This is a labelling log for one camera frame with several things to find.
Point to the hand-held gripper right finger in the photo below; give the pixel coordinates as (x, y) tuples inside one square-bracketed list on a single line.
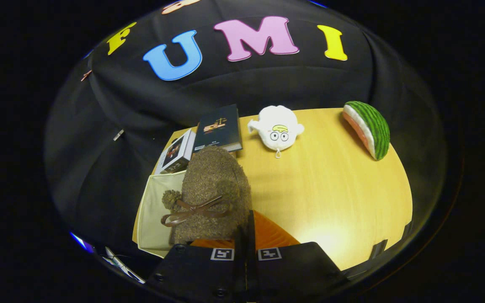
[(293, 269)]

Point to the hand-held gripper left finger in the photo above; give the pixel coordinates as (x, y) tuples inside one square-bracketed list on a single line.
[(200, 273)]

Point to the grey fabric storage box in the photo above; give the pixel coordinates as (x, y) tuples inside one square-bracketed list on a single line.
[(158, 210)]

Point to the brown fuzzy shoe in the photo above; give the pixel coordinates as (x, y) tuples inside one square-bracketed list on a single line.
[(213, 176)]

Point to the white object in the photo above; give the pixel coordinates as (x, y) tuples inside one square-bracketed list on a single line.
[(122, 265)]

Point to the white cover book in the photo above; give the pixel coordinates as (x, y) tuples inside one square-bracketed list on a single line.
[(177, 153)]

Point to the lit screen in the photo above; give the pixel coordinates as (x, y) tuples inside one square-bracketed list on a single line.
[(80, 242)]

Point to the white plush toy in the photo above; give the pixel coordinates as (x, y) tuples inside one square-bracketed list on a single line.
[(276, 130)]

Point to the dark blue book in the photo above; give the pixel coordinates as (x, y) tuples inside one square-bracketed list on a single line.
[(219, 126)]

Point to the silver cloth clip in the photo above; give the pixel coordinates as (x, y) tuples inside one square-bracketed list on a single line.
[(118, 134)]

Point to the watermelon slice plush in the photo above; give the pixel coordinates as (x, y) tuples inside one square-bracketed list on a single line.
[(373, 128)]

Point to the black backdrop cloth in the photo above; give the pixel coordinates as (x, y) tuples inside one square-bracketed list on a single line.
[(267, 84)]

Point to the red cloth clip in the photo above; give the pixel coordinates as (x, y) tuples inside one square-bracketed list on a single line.
[(86, 75)]

